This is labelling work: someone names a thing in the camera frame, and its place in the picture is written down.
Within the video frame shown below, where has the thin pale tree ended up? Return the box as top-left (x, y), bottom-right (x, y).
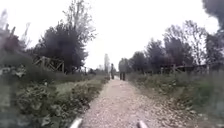
top-left (103, 53), bottom-right (111, 74)

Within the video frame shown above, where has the person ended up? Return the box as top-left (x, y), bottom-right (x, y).
top-left (118, 58), bottom-right (128, 82)
top-left (110, 63), bottom-right (116, 80)

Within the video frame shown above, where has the gravel path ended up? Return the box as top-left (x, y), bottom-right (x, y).
top-left (78, 77), bottom-right (201, 128)

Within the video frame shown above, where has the large dark tree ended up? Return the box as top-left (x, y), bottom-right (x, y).
top-left (31, 0), bottom-right (98, 73)

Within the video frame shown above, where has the wooden fence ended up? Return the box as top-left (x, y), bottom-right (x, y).
top-left (33, 55), bottom-right (91, 75)
top-left (159, 63), bottom-right (224, 75)

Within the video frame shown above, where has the row of trees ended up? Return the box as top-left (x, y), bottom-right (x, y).
top-left (128, 0), bottom-right (224, 73)

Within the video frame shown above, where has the robot's own part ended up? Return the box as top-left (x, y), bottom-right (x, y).
top-left (68, 117), bottom-right (84, 128)
top-left (136, 119), bottom-right (149, 128)

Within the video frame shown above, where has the weedy green verge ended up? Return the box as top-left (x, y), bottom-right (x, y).
top-left (0, 63), bottom-right (111, 128)
top-left (126, 69), bottom-right (224, 128)

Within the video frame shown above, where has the dark bush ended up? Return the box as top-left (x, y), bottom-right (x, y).
top-left (0, 23), bottom-right (26, 66)

